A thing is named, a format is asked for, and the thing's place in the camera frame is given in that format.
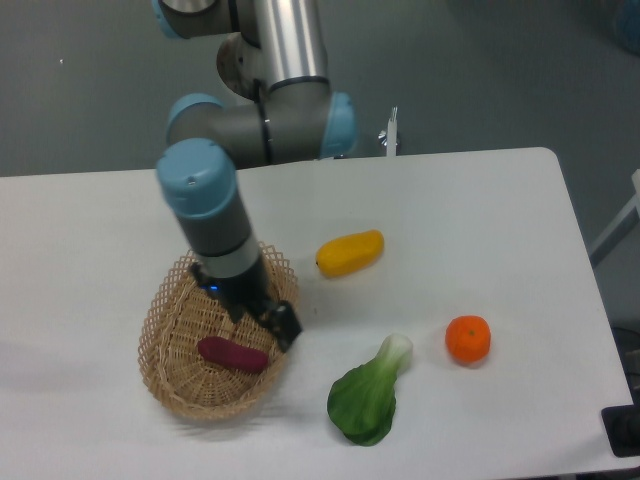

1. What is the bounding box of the orange tangerine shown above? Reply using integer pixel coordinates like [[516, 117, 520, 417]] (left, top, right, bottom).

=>
[[445, 315, 491, 364]]

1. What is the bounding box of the woven wicker basket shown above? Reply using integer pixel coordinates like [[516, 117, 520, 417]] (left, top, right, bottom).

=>
[[138, 244, 302, 420]]

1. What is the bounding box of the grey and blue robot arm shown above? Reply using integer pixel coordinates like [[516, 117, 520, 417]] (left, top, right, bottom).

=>
[[153, 1, 357, 350]]

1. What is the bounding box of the yellow mango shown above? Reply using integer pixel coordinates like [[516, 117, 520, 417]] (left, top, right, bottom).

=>
[[315, 229, 385, 278]]

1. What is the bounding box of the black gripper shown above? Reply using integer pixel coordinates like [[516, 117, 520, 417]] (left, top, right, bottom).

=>
[[189, 259, 303, 353]]

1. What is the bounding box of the white frame at right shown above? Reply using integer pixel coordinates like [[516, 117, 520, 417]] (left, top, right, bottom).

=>
[[589, 170, 639, 268]]

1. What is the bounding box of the purple sweet potato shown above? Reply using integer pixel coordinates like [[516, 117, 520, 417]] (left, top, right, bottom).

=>
[[197, 336, 269, 374]]

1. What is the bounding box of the green bok choy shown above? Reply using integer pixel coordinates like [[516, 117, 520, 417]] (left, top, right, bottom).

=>
[[326, 333, 413, 447]]

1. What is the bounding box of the black device at table edge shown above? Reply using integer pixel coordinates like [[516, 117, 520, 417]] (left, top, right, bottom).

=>
[[601, 405, 639, 458]]

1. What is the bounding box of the white metal mounting frame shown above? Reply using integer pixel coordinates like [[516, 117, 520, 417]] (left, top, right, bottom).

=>
[[378, 106, 399, 157]]

